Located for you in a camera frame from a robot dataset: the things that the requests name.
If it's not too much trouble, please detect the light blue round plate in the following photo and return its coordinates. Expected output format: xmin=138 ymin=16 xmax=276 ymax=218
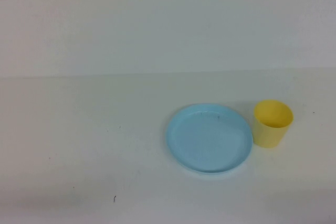
xmin=165 ymin=103 xmax=255 ymax=175

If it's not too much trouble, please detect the yellow plastic cup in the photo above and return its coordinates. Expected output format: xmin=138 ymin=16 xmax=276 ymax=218
xmin=253 ymin=99 xmax=294 ymax=149

